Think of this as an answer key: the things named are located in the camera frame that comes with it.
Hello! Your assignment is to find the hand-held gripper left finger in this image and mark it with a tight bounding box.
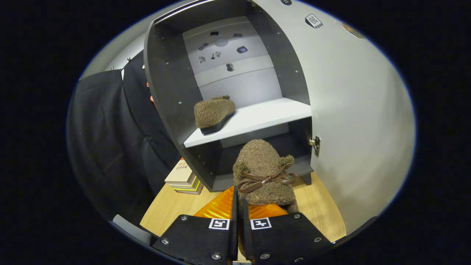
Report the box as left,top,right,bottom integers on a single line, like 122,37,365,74
152,186,239,265

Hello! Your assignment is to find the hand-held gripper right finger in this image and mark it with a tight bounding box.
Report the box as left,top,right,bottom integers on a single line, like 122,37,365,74
241,199,334,265

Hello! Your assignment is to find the brown fuzzy shoe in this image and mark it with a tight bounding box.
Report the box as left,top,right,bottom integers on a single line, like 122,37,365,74
194,95,236,135
233,139,299,214

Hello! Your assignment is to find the white shoe cabinet door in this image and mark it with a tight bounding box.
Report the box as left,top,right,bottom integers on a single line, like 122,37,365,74
254,0,416,236

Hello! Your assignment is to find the metal door hinge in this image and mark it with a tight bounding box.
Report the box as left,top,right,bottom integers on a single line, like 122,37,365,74
308,135,321,157

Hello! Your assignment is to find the yellow-edged book stack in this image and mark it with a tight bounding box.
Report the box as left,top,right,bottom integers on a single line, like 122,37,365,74
169,177,204,195

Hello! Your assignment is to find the beige orange book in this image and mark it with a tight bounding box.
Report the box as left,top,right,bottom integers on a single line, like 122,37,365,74
164,158,192,183

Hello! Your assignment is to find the light grey panel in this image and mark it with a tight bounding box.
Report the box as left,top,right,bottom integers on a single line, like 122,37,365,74
111,215,152,246

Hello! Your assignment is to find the black backdrop cloth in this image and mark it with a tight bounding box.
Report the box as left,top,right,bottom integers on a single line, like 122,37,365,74
67,52,181,221

